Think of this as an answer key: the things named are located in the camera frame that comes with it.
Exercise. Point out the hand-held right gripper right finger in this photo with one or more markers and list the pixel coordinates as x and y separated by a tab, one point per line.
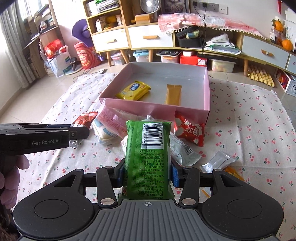
175	177

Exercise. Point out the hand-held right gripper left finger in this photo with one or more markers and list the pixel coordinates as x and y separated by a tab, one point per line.
120	173

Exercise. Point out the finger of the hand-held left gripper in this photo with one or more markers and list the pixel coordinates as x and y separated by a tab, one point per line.
60	126
79	133

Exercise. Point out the green snack packet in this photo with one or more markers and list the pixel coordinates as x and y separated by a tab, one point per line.
148	166

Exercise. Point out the silver white snack packet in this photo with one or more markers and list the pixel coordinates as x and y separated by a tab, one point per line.
182	148

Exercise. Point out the pink snack packet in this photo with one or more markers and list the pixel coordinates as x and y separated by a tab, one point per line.
111	120

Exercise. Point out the pink cardboard box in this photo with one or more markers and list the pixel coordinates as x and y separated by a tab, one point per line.
157	78

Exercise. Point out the person's left hand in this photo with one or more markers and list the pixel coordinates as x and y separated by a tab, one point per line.
9	185

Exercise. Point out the small silver foil packet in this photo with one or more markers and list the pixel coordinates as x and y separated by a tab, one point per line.
217	161

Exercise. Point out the red white snack packet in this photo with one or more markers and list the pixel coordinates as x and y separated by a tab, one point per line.
188	129

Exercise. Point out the round white stand base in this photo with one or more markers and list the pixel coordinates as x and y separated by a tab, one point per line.
74	71

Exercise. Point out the white shopping bag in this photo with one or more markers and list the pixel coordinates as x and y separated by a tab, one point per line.
57	64

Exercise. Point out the yellow snack packet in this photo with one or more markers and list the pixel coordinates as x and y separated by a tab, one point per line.
134	90

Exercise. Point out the red cartoon face bag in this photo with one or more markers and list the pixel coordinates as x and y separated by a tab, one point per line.
86	55

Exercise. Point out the red plastic bag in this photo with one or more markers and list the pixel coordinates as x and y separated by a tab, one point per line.
52	48

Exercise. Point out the cherry print cloth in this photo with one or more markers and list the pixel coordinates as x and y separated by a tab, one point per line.
242	139

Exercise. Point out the golden snack bar packet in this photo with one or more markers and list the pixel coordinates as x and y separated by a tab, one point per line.
173	95

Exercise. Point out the grey curtain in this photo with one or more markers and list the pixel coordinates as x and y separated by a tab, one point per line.
13	46

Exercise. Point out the wooden bookshelf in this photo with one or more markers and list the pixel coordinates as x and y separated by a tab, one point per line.
44	34

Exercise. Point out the tall wooden shelf cabinet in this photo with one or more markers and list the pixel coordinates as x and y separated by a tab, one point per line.
111	41

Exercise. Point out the purple fan-shaped object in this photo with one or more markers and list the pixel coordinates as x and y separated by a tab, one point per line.
81	30

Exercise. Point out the clear bin with blue lid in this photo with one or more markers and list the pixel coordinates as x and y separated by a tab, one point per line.
141	56

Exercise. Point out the red cardboard box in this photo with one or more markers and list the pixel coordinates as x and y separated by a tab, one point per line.
194	61

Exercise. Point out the clear bin with black lid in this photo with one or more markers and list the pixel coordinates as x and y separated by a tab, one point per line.
168	56

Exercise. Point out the low wooden drawer cabinet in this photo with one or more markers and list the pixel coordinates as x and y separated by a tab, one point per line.
150	38

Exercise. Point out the clear plastic bin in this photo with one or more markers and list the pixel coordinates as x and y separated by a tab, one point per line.
223	66

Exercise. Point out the small white box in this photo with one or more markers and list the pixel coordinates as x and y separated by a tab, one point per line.
189	53

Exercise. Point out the stack of papers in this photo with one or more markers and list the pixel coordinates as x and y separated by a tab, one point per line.
107	6

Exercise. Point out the wooden box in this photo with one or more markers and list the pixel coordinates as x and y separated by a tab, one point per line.
143	18

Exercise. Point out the yellow egg tray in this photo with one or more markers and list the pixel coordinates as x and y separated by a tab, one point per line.
262	77

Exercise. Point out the tray of eggs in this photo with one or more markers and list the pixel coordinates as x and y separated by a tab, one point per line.
255	69

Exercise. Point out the black storage box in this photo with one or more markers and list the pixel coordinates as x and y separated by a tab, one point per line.
189	42

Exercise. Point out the white plastic bags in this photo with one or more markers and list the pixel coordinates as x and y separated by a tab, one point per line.
219	42

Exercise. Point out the yellow blue pouch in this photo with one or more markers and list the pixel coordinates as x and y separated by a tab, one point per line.
193	34

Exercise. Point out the red toy box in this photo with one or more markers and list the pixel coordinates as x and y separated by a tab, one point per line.
282	78

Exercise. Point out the white desk fan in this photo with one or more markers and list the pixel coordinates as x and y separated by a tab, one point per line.
150	4

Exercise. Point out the white printed crate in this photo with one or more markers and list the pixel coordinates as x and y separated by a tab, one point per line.
291	88

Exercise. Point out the pink checked cloth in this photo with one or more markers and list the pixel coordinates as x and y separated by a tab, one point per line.
208	22

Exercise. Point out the framed cat picture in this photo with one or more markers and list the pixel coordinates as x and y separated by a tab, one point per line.
175	5

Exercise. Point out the orange fruit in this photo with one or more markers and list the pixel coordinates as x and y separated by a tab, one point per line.
276	25
288	45

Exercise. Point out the white floor switch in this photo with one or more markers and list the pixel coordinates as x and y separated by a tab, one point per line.
101	71

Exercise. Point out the white wall socket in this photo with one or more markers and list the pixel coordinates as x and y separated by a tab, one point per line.
204	6
223	9
196	5
214	7

